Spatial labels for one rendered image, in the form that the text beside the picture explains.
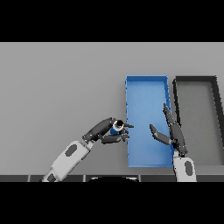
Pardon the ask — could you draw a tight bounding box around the left dark grey robot hand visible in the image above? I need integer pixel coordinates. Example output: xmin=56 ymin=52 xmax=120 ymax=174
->
xmin=81 ymin=116 xmax=135 ymax=145

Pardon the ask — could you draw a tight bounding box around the right dark grey robot hand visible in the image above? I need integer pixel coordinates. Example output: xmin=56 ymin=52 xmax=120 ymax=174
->
xmin=149 ymin=102 xmax=189 ymax=158

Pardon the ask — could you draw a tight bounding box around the blue pipe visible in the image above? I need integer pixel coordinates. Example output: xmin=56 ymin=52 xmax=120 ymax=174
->
xmin=109 ymin=119 xmax=125 ymax=136

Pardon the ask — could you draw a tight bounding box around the dark grey bin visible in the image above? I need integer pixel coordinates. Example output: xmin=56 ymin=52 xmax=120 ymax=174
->
xmin=172 ymin=75 xmax=224 ymax=167

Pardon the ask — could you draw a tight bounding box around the blue bin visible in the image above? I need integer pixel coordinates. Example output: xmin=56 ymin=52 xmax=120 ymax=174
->
xmin=124 ymin=75 xmax=175 ymax=169

